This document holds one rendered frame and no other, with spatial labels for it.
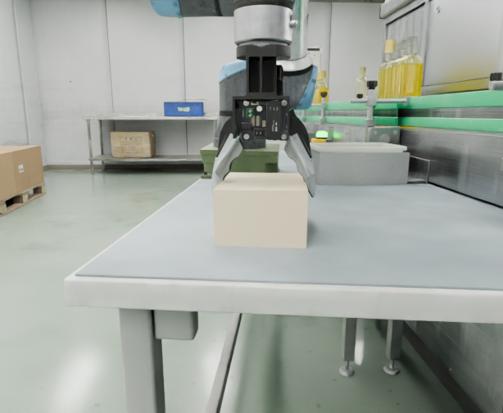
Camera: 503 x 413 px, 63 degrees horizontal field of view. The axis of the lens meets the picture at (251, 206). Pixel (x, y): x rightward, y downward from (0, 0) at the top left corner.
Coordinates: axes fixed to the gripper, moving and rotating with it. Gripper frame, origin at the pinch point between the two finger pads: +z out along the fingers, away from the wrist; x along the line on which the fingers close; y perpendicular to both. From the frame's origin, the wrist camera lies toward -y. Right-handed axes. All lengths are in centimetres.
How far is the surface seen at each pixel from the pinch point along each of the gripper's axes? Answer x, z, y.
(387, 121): 34, -9, -73
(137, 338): -14.2, 14.4, 15.9
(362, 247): 13.3, 5.3, 6.8
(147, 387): -13.3, 21.0, 15.9
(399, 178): 31, 4, -44
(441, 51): 52, -30, -85
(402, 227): 21.1, 5.4, -3.5
